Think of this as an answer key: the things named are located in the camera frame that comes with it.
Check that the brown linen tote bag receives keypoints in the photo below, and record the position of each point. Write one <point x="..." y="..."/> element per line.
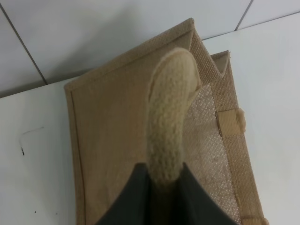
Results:
<point x="164" y="103"/>

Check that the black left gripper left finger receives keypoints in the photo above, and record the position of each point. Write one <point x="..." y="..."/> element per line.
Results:
<point x="132" y="206"/>

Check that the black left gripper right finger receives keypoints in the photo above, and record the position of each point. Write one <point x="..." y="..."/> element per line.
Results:
<point x="193" y="206"/>

